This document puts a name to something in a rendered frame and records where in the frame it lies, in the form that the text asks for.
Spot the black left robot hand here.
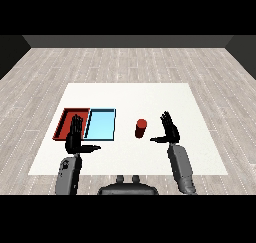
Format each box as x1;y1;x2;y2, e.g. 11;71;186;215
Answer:
64;114;102;156

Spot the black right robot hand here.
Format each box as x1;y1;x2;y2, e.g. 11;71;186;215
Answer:
149;110;181;144

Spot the shallow red open box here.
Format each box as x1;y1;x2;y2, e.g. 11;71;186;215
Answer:
52;107;91;142

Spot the small red can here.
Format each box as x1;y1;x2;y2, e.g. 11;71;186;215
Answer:
134;118;148;139

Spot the shallow light blue open box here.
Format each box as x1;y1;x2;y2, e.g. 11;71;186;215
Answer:
83;108;117;142

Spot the dark grey robot body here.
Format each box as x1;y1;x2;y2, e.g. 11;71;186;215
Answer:
97;175;159;196

